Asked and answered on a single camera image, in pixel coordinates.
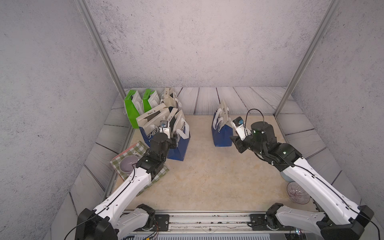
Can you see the red board under cloth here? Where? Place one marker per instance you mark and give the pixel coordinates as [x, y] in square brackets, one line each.
[125, 151]

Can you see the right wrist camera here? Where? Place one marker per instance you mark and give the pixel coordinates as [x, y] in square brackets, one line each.
[238, 122]

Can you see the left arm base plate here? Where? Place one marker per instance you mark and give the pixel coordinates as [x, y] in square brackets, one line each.
[159, 222]

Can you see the clear glass saucer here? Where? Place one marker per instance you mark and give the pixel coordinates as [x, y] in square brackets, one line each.
[297, 194]

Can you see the green white takeout bag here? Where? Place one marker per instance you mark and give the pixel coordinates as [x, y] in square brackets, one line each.
[150, 100]
[133, 106]

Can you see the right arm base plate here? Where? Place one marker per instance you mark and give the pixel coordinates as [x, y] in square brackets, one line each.
[261, 221]

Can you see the dark navy takeaway bag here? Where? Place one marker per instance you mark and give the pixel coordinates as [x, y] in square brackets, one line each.
[170, 99]

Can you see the light blue mug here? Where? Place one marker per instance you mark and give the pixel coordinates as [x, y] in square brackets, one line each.
[286, 178]

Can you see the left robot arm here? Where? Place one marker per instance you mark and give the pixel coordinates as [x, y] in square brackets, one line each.
[107, 220]

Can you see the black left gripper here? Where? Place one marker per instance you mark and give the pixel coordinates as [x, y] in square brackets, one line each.
[173, 141]

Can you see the lilac ceramic bowl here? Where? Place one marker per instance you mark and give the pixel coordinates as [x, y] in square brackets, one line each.
[128, 163]

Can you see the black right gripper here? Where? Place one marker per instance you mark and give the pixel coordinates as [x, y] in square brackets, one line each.
[238, 143]

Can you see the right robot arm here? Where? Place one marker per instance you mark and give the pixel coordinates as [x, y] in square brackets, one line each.
[339, 218]

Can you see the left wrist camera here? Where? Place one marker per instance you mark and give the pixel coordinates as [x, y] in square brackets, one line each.
[164, 124]

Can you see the blue white takeout bag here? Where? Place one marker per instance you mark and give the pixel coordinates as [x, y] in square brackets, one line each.
[150, 121]

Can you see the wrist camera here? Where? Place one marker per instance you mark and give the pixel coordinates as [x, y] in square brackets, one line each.
[238, 122]
[164, 124]

